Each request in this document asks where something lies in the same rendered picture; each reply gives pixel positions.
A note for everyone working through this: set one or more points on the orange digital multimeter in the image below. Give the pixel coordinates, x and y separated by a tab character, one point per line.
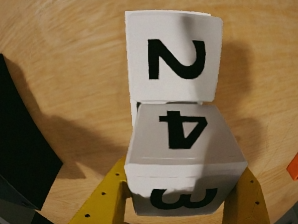
293	168

